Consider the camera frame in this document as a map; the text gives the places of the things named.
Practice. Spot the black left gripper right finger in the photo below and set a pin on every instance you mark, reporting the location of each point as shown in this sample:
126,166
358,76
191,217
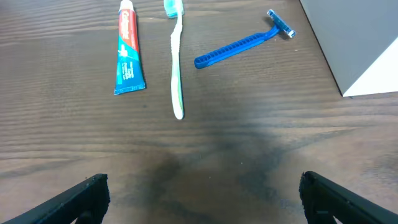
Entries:
327,202

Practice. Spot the white open cardboard box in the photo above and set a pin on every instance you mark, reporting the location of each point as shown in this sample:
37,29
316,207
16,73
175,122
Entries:
359,41

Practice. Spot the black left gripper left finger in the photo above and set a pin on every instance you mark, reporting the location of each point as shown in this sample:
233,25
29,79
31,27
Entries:
86,202

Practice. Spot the green white toothbrush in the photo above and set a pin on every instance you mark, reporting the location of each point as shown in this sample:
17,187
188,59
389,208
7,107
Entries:
174,9

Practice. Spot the red teal toothpaste tube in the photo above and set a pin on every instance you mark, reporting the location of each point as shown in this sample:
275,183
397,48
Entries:
129,74

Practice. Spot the blue disposable razor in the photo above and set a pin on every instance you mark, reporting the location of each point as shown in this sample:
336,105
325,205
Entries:
246,43

